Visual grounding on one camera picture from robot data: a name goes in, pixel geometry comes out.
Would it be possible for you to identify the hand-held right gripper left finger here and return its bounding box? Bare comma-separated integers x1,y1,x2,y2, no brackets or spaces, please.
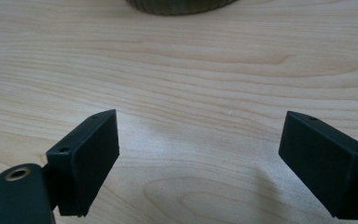
46,108,120,217

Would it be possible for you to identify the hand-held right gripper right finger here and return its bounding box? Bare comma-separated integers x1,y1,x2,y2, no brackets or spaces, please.
278,110,358,220

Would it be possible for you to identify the ribbed beige trash bin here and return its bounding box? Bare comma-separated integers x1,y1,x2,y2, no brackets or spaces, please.
125,0,240,17

